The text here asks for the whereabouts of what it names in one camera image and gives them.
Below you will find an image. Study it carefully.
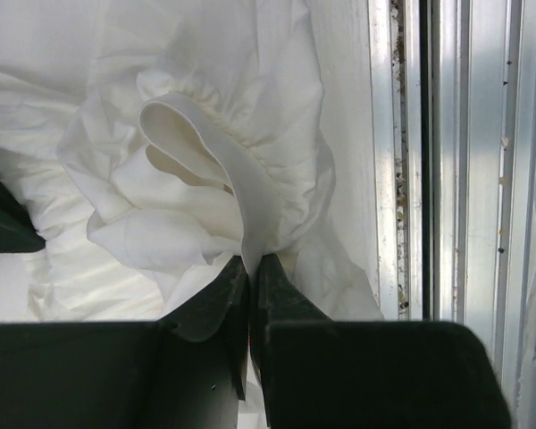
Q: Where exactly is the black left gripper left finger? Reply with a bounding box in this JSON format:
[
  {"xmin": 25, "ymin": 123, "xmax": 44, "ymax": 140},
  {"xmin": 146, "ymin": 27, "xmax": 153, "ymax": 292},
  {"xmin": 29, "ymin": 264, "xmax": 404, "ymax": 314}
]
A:
[{"xmin": 0, "ymin": 257, "xmax": 249, "ymax": 428}]

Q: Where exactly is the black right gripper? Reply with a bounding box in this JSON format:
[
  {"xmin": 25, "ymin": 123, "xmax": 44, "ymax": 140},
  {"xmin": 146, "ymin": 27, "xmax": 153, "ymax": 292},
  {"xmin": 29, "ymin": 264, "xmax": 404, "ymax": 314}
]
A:
[{"xmin": 0, "ymin": 181, "xmax": 46, "ymax": 254}]

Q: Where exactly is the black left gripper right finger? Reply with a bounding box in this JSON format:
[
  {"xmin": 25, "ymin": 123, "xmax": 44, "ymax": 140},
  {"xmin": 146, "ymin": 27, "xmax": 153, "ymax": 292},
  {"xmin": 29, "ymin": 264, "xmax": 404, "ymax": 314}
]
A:
[{"xmin": 250, "ymin": 255, "xmax": 512, "ymax": 428}]

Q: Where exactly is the white skirt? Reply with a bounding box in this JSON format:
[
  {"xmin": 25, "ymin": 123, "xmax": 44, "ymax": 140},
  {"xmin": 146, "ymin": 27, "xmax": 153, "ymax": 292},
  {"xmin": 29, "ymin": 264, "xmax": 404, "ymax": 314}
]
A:
[{"xmin": 0, "ymin": 0, "xmax": 385, "ymax": 429}]

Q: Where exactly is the aluminium frame rail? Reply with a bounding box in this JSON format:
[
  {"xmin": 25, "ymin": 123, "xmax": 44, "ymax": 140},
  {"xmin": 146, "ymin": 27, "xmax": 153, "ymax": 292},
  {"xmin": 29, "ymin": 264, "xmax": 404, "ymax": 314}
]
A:
[{"xmin": 368, "ymin": 1, "xmax": 536, "ymax": 428}]

